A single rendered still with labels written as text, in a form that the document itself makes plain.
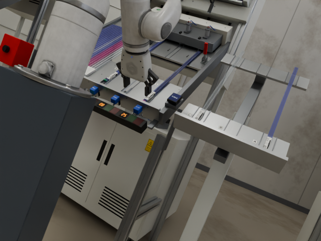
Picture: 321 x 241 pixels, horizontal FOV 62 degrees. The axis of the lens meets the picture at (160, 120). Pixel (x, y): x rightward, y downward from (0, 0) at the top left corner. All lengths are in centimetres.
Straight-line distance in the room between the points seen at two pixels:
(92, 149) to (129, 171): 25
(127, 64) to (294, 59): 383
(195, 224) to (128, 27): 74
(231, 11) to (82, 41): 105
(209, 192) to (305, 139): 365
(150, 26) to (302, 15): 408
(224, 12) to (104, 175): 109
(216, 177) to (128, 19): 63
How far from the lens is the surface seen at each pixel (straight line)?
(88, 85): 120
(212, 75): 165
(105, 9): 71
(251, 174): 444
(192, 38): 144
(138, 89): 113
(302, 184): 472
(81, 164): 158
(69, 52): 67
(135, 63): 88
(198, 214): 108
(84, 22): 67
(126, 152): 142
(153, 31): 77
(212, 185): 105
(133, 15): 80
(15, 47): 174
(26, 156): 67
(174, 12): 80
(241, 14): 157
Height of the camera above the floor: 76
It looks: 4 degrees down
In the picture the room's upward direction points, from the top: 22 degrees clockwise
